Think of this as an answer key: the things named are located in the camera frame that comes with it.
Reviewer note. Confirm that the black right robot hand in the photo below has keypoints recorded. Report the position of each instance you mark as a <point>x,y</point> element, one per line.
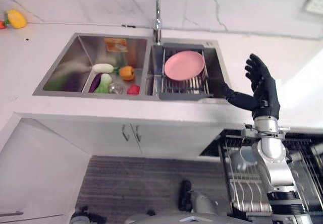
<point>265,87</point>

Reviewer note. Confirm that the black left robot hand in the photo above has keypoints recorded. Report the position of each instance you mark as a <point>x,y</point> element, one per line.
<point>185,193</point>

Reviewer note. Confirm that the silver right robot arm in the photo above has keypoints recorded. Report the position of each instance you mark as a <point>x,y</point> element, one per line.
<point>275,168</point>

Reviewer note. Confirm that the white bowl in dishwasher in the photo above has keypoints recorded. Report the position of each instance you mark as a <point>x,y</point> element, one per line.
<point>246,156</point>

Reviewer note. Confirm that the dishwasher dish rack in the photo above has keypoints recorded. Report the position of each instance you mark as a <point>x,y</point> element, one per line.
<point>270,178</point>

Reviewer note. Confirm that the grey sink drying rack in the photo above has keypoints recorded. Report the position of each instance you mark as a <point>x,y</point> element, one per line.
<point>185,82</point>

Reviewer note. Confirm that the pink round plate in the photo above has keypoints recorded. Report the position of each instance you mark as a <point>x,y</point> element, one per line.
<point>184,65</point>

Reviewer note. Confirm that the red tomato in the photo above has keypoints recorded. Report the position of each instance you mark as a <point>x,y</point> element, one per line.
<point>133,89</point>

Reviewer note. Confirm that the white cabinet door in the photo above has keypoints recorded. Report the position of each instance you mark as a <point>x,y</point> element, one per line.
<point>78,135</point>

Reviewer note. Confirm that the silver sink drain strainer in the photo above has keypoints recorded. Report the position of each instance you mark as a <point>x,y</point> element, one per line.
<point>116,88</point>

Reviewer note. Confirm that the chrome kitchen faucet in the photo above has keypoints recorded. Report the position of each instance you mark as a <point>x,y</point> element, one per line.
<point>158,14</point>

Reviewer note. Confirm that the orange bell pepper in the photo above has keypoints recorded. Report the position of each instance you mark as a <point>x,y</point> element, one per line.
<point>127,72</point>

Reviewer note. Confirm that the stainless steel double sink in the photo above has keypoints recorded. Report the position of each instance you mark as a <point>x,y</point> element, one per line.
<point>131,66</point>

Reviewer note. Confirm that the green bok choy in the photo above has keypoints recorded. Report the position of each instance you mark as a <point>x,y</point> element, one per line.
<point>104,82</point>

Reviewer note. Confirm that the purple eggplant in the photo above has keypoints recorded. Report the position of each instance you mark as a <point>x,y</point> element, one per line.
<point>95,82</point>

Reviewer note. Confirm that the white radish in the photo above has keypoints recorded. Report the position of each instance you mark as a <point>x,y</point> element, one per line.
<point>103,67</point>

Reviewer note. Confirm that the orange food package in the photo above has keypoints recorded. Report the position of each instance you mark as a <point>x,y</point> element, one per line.
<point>116,45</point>

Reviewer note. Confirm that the yellow bell pepper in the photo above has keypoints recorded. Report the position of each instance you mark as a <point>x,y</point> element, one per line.
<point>16,19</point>

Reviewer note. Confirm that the small red vegetable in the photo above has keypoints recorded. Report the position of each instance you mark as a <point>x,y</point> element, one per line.
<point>2,24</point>

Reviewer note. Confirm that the white wall socket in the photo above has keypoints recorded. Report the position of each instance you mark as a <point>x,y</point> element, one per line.
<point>313,3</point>

